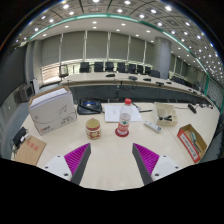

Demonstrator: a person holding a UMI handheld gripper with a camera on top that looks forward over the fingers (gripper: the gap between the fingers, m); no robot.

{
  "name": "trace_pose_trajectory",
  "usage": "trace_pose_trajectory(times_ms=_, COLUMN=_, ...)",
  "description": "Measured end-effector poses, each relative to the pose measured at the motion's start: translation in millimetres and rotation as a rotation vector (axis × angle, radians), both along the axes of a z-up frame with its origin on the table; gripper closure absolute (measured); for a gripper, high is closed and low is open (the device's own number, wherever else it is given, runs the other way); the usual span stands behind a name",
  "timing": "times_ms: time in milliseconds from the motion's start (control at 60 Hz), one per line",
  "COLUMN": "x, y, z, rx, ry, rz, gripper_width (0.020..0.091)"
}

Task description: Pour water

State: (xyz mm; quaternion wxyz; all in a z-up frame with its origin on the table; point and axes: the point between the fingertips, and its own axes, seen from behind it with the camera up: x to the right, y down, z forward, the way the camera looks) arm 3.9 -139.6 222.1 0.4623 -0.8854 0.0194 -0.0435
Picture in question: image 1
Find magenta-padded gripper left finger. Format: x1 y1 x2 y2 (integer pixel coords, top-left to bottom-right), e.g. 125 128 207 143
42 142 92 186

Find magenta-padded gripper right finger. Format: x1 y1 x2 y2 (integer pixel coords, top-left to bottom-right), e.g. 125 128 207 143
131 142 183 186

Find clear red-capped water bottle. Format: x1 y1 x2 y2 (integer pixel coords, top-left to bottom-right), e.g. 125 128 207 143
116 98 133 137

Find red and cream patterned mug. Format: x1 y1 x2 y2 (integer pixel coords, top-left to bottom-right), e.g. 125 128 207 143
85 117 102 141

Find white power strip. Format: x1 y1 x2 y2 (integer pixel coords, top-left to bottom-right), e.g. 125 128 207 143
143 120 163 134

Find flat round red coaster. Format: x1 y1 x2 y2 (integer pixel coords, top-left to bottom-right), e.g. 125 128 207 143
114 128 131 138

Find white open organizer box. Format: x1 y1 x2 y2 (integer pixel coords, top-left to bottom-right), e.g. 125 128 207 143
151 101 179 128

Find red-edged brown cardboard box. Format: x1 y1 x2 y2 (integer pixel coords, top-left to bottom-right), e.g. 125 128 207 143
176 123 208 164

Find brown cardboard sheet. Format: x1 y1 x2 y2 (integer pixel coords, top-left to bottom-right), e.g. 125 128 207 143
13 134 48 167

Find black desk phone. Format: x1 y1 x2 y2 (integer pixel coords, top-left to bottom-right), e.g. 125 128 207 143
76 97 103 116

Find white cardboard paper box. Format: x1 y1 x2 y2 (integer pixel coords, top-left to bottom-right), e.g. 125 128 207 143
27 85 78 137

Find white paper sheet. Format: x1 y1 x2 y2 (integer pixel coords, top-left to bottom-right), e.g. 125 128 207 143
104 103 144 124

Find black desktop microphone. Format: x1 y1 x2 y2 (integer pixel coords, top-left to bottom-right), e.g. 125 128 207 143
187 103 198 115

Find long curved conference desk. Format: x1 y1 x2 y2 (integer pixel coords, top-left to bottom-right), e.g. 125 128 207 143
59 72 208 105

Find grey CRT monitor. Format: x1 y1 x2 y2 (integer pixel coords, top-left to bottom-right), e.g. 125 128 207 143
14 83 35 103

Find row of black office chairs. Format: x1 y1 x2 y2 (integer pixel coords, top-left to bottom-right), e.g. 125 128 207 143
58 60 188 85

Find recessed ceiling lights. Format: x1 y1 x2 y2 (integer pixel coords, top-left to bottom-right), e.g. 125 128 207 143
14 0 224 74

